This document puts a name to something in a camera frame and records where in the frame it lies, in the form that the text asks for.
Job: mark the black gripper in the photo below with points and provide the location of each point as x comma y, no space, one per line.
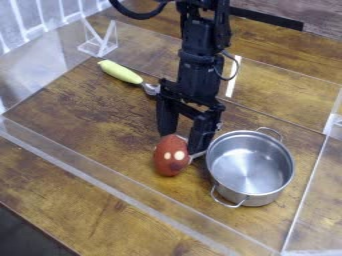
191,97

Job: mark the red white plush mushroom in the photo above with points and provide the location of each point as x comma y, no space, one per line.
171,156

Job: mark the silver metal pot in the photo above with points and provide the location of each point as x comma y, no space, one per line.
250,166

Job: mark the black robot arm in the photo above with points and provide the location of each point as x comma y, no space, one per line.
205,28

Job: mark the black strip on table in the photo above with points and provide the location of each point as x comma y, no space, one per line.
267,18

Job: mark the yellow handled spoon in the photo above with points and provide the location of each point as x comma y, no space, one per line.
129,76

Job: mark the clear acrylic triangular bracket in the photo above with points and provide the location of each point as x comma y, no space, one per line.
99,46

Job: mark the clear acrylic enclosure wall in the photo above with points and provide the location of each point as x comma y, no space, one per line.
76,144

